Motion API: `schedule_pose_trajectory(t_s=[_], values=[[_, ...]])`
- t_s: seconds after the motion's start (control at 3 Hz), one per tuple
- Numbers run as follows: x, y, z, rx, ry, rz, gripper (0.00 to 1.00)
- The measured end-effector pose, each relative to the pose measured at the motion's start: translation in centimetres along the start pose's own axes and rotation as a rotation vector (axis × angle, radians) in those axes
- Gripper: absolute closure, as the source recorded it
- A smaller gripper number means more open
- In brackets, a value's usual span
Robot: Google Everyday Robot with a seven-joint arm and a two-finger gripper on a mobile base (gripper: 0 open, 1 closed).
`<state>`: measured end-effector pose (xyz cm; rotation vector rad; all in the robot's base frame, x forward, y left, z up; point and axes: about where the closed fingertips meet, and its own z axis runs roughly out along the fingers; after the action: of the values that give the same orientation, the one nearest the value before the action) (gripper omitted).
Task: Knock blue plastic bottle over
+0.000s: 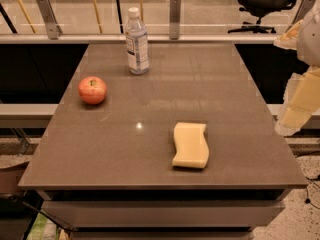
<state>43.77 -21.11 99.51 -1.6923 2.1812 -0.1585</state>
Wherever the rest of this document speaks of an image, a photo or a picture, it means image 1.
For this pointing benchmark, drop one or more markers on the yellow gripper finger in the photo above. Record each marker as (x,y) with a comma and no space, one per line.
(301,100)
(288,40)

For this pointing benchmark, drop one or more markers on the clear plastic water bottle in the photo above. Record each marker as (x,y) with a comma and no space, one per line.
(136,43)

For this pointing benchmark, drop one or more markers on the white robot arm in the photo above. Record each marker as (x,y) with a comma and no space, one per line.
(308,42)

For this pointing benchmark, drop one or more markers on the black office chair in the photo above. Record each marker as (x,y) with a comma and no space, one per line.
(259,9)

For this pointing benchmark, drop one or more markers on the yellow wavy sponge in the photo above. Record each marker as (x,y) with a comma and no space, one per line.
(191,147)

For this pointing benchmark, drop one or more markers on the red apple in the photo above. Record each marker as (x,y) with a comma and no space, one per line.
(92,90)

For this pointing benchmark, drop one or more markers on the grey table drawer base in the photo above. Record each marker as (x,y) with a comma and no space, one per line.
(163,219)

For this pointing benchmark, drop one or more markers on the green white bag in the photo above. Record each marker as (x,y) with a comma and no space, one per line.
(43,229)

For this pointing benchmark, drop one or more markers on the right metal railing bracket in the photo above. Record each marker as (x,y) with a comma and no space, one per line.
(304,8)

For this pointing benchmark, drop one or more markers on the metal railing bracket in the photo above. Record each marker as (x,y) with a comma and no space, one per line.
(174,19)
(52,27)
(304,8)

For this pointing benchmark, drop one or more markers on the middle metal railing bracket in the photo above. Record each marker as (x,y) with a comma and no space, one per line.
(174,19)

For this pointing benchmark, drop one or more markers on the left metal railing bracket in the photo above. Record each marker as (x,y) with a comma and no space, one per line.
(52,27)

